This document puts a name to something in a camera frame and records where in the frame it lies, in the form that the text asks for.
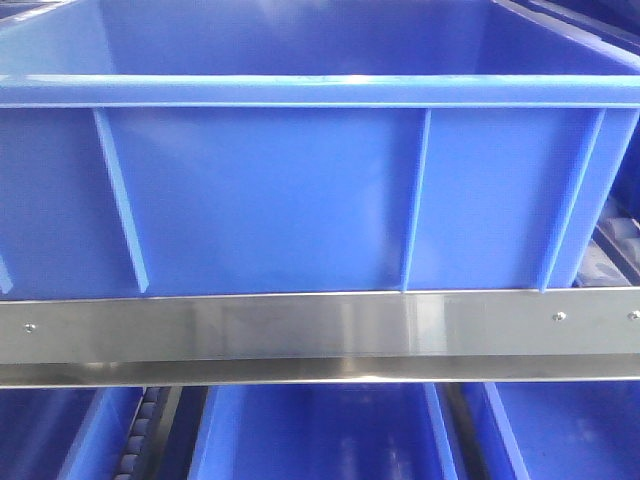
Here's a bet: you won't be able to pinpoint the blue bin below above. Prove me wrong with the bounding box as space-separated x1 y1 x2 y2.
187 383 468 479
462 381 639 479
1 387 144 479

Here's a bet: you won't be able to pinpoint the blue bin below left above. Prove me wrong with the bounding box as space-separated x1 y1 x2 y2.
1 387 144 479

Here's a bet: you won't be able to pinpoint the blue bin below right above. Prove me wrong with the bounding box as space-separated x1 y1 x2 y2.
462 381 639 479

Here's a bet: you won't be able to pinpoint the large blue target box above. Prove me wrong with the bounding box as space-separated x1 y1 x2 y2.
1 1 639 300

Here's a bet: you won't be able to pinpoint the far right roller track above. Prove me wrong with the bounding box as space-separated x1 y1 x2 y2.
574 197 639 288

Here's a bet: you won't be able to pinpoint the blue bin upper right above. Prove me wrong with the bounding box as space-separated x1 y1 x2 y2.
494 1 639 55

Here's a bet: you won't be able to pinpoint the blue bin below middle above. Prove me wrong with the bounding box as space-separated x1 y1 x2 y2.
187 383 468 479

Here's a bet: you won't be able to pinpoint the steel roller rack frame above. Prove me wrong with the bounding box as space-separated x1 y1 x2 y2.
1 287 639 479

